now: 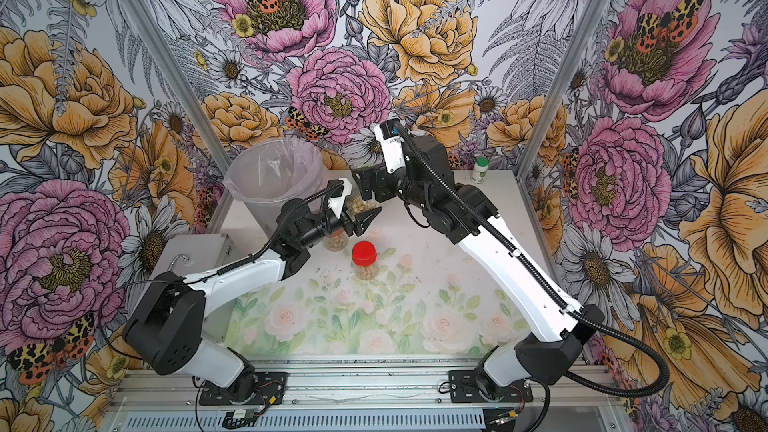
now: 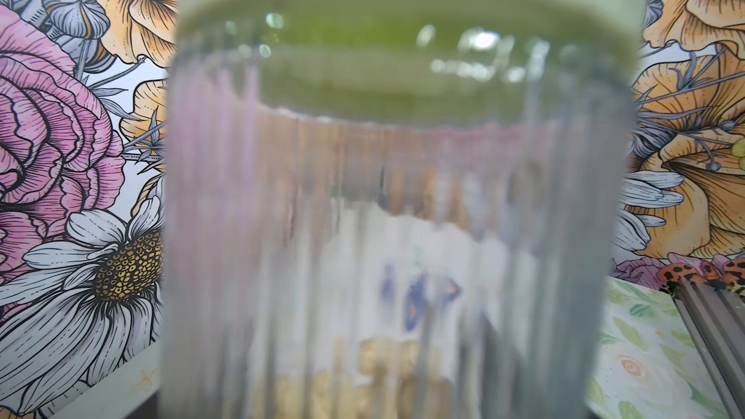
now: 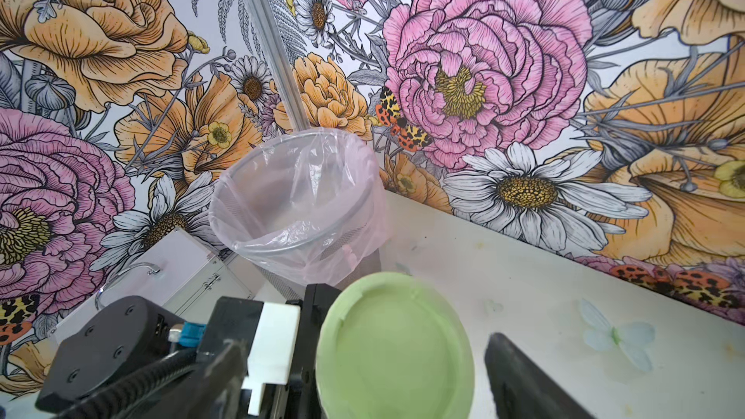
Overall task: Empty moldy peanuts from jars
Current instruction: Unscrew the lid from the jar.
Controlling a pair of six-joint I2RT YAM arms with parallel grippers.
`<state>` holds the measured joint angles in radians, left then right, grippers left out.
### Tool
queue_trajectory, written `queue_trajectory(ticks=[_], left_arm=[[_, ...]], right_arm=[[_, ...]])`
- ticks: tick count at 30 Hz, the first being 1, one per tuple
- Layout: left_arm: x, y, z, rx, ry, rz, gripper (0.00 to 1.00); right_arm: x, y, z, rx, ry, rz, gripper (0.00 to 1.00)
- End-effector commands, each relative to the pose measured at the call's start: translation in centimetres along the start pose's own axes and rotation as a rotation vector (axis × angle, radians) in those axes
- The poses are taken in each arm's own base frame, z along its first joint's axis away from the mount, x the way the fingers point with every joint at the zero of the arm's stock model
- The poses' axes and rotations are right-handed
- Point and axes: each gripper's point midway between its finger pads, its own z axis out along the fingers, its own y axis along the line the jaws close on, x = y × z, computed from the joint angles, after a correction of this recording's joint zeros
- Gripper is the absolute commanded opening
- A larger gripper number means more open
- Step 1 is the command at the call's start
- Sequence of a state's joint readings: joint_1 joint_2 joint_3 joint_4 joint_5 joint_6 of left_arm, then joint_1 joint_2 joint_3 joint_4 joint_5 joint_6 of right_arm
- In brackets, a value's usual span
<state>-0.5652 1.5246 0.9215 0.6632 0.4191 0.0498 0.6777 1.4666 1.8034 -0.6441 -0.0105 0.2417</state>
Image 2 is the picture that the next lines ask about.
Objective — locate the green lid peanut jar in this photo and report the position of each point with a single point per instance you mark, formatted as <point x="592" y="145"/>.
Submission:
<point x="391" y="208"/>

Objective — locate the right aluminium corner post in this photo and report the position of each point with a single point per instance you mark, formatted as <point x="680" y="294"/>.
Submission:
<point x="714" y="318"/>

